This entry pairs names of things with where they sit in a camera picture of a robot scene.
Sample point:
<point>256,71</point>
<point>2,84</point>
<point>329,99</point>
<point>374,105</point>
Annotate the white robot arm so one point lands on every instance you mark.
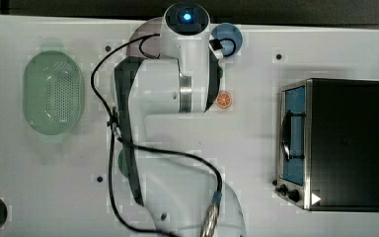
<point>161,97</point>

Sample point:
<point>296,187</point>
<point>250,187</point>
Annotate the toy orange slice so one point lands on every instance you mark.
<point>224,100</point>

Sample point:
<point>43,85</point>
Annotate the blue bowl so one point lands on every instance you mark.
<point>227,38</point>

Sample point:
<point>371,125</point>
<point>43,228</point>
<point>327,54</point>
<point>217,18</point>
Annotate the green perforated colander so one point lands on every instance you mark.
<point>53,93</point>

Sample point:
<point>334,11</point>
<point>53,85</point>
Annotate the black toaster oven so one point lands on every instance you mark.
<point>328,145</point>

